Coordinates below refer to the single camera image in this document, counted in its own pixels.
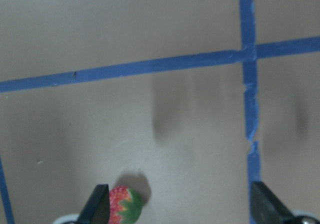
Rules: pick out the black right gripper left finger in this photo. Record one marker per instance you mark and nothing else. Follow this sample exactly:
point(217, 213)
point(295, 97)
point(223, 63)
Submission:
point(97, 207)

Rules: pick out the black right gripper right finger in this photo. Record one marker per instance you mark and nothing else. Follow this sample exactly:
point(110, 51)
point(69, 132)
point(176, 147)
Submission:
point(267, 208)

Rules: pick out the red strawberry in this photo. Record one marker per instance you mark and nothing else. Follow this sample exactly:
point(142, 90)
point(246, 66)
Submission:
point(125, 205)

